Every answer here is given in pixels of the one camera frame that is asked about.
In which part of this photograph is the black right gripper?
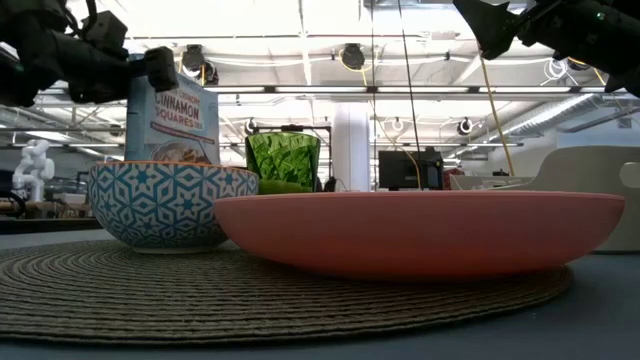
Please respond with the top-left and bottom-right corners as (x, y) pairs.
(452, 0), (616, 60)

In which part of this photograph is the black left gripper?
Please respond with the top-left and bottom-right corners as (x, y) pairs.
(49, 29), (180, 104)

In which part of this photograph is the cinnamon squares cereal box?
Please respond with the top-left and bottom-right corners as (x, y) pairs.
(124, 53), (222, 166)

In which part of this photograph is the blue white patterned bowl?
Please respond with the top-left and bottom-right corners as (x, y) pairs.
(88, 160), (260, 255)

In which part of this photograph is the green faceted glass cup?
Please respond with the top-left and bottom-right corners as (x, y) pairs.
(244, 130), (322, 196)

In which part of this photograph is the black monitor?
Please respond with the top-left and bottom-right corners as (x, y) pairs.
(377, 146), (445, 192)

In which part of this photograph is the pink plate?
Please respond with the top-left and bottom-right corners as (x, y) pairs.
(212, 189), (627, 283)

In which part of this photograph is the round woven placemat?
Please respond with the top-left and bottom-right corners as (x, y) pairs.
(0, 238), (575, 347)

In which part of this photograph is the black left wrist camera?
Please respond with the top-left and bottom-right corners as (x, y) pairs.
(81, 9), (130, 51)

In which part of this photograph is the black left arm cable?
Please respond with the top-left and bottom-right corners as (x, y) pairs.
(59, 0), (100, 39)

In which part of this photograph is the yellow hanging cable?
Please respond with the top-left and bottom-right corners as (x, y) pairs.
(478, 54), (517, 177)

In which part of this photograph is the black hanging cable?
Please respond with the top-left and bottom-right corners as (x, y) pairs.
(396, 0), (425, 191)

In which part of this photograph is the black table frame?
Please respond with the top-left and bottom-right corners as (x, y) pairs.
(0, 216), (105, 236)

